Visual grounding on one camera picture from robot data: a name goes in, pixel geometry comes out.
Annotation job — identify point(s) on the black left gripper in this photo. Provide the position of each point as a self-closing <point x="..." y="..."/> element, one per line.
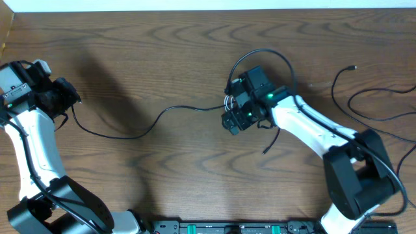
<point x="69" y="91"/>

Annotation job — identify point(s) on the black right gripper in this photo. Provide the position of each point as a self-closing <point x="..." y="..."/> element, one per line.
<point x="236" y="113"/>

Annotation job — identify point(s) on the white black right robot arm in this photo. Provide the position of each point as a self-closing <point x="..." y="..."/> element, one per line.
<point x="359" y="174"/>

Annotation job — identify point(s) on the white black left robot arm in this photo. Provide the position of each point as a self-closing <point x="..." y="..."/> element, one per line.
<point x="49" y="200"/>

